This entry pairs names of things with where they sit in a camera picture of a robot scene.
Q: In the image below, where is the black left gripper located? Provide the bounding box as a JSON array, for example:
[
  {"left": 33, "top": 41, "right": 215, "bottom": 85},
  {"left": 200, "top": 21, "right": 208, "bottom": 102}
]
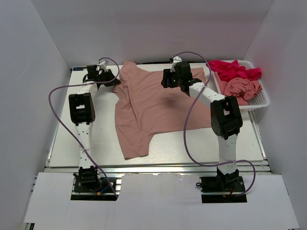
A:
[{"left": 96, "top": 69, "right": 120, "bottom": 87}]

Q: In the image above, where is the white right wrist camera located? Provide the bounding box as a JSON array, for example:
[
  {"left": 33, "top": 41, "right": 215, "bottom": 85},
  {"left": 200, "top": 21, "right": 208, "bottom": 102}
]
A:
[{"left": 169, "top": 56, "right": 182, "bottom": 64}]

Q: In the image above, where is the white perforated plastic basket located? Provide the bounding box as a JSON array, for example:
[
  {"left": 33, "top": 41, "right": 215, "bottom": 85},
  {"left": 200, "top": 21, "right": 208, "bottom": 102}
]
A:
[{"left": 213, "top": 60, "right": 270, "bottom": 111}]

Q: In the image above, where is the dusty pink t shirt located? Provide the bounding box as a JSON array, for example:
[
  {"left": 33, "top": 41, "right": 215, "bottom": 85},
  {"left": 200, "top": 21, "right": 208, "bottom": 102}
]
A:
[{"left": 113, "top": 61, "right": 211, "bottom": 160}]

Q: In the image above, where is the coral pink t shirt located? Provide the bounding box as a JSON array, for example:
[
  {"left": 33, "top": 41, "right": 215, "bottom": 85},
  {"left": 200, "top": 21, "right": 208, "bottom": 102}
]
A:
[{"left": 219, "top": 78, "right": 262, "bottom": 106}]

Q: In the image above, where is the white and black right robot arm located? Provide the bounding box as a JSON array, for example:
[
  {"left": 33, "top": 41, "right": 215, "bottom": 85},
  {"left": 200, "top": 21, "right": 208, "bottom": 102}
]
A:
[{"left": 161, "top": 57, "right": 243, "bottom": 192}]

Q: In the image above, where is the black xdof label sticker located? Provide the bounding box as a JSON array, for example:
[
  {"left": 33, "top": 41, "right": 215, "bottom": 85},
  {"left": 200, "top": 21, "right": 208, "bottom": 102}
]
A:
[{"left": 72, "top": 67, "right": 87, "bottom": 71}]

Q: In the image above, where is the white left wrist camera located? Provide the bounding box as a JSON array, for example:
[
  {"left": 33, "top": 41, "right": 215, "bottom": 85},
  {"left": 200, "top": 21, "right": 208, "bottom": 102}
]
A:
[{"left": 97, "top": 59, "right": 108, "bottom": 72}]

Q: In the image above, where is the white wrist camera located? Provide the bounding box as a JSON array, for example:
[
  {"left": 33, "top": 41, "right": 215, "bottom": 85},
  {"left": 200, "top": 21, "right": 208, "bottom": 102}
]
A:
[
  {"left": 97, "top": 59, "right": 108, "bottom": 72},
  {"left": 169, "top": 56, "right": 182, "bottom": 64}
]

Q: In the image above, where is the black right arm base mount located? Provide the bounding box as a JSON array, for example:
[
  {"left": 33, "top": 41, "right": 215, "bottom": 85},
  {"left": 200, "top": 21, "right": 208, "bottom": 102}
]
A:
[{"left": 196, "top": 176, "right": 247, "bottom": 204}]

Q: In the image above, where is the magenta t shirt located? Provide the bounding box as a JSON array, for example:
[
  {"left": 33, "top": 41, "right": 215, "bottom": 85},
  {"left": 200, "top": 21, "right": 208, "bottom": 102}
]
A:
[{"left": 207, "top": 60, "right": 262, "bottom": 82}]

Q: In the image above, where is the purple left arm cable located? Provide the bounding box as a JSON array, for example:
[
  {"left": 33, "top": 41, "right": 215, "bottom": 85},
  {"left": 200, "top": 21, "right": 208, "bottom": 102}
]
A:
[{"left": 48, "top": 57, "right": 120, "bottom": 199}]

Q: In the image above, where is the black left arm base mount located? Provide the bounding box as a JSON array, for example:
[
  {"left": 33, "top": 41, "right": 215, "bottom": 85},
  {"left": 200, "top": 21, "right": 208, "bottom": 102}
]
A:
[{"left": 71, "top": 177, "right": 117, "bottom": 201}]

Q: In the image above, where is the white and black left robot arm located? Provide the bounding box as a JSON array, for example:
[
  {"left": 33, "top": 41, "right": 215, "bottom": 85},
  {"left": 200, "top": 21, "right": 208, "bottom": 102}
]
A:
[{"left": 69, "top": 63, "right": 120, "bottom": 192}]

